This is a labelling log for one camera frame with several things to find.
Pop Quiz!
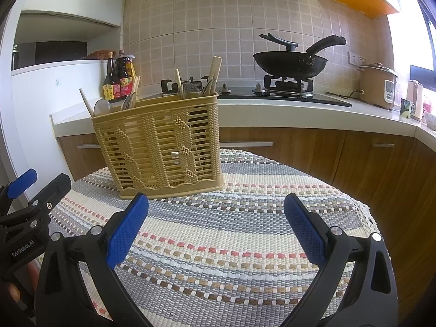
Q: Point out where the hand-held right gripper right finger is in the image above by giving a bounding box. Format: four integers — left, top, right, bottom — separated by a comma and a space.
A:
279, 193, 400, 327

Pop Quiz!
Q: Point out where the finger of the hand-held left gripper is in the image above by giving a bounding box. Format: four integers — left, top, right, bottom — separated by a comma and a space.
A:
0, 168, 38, 213
0, 173, 72, 246

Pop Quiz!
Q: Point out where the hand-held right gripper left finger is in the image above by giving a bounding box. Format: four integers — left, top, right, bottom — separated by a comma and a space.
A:
34, 192, 154, 327

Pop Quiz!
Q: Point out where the beige plastic utensil basket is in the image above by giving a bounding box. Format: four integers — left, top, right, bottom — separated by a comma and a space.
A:
91, 92, 225, 201

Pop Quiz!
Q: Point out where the white spoon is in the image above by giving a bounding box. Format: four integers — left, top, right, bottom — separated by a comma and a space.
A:
93, 99, 112, 116

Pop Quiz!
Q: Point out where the metal spoon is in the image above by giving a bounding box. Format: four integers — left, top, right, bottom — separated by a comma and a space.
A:
177, 81, 201, 98
202, 78, 219, 96
120, 92, 137, 111

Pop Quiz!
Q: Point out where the person's left hand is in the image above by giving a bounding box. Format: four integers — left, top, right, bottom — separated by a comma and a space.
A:
6, 262, 41, 314

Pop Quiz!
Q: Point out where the striped woven tablecloth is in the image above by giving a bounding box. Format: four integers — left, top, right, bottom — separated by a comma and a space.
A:
48, 148, 392, 327

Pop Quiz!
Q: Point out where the slim dark sauce bottle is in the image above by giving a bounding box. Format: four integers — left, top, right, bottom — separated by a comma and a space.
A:
103, 52, 121, 101

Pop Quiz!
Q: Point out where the wide dark sauce bottle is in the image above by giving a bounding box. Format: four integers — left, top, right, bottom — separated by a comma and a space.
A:
115, 50, 137, 99

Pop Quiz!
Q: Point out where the black glass gas stove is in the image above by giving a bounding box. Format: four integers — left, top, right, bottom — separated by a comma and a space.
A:
160, 78, 353, 108

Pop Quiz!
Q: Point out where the black burner grate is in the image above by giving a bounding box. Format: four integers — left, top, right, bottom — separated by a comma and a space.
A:
161, 79, 212, 95
264, 75, 314, 94

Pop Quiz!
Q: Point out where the beige rice cooker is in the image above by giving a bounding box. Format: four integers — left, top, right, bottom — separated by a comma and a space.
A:
358, 62, 398, 110

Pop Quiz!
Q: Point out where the dark green mug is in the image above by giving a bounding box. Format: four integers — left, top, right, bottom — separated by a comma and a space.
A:
400, 98, 416, 118

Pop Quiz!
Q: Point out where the black wok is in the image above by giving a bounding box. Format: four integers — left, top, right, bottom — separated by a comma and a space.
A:
253, 35, 346, 79

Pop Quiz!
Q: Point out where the white upper cabinet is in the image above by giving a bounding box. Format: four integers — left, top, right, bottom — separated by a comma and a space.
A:
12, 10, 122, 46

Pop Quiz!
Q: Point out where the white pink electric kettle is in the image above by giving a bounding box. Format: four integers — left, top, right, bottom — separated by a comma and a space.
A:
407, 80, 425, 120

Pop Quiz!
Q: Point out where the dark framed window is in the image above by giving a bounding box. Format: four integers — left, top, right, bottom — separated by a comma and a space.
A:
410, 7, 436, 92

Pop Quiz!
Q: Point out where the rice cooker cable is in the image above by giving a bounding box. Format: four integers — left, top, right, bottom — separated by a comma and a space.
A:
325, 90, 363, 98

